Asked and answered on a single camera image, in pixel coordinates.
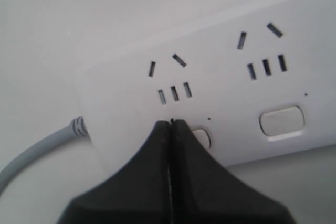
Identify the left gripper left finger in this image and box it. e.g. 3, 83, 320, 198
58, 121, 171, 223

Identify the grey power cable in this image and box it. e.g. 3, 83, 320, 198
0, 116, 89, 190

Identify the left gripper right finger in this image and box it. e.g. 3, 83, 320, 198
170, 119, 296, 223

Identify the white five-outlet power strip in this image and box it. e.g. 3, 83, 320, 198
77, 0, 335, 173

